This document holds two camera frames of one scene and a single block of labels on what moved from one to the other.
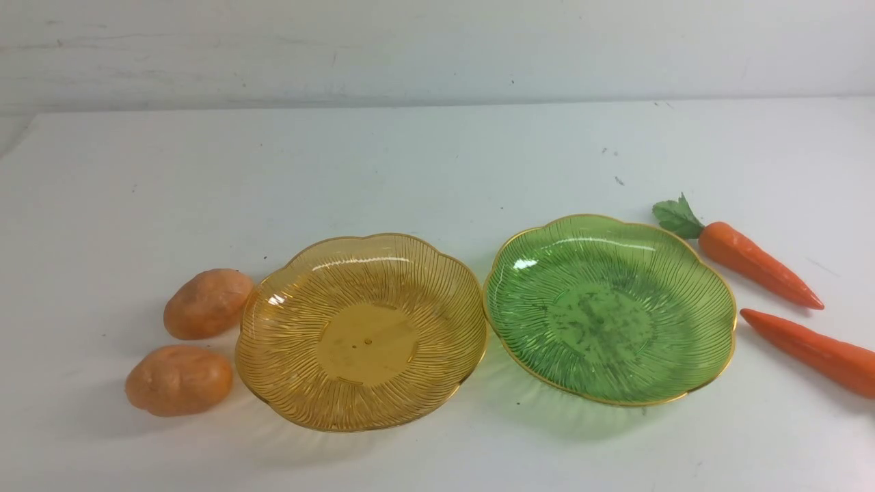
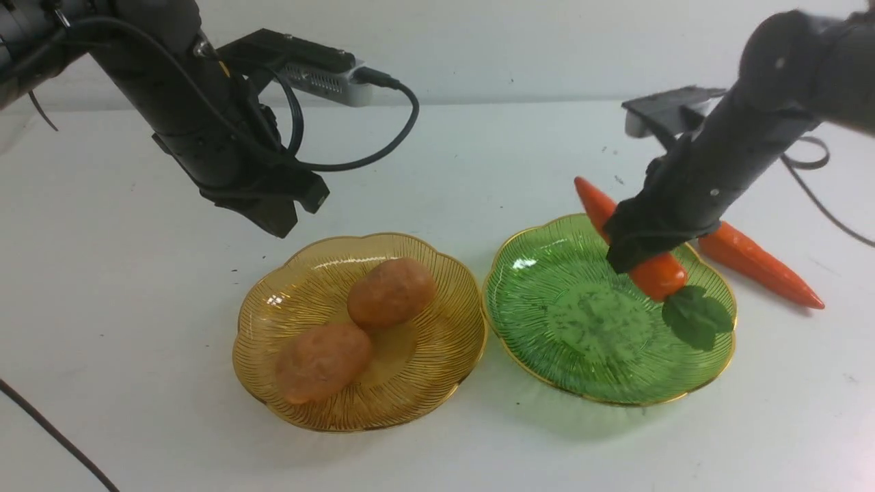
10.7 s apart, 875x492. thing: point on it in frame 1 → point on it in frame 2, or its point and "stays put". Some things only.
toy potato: [207, 303] → [389, 292]
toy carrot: [847, 365] → [661, 277]
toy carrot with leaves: [729, 249] stays put
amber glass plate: [359, 333] stays put
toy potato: [171, 380] → [321, 360]
